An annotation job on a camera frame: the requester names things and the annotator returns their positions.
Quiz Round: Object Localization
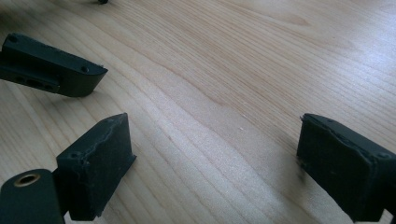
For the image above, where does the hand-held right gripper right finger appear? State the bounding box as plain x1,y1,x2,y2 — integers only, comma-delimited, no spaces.
296,113,396,223

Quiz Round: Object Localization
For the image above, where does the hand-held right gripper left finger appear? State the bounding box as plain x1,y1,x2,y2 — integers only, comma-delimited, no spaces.
55,112,137,222

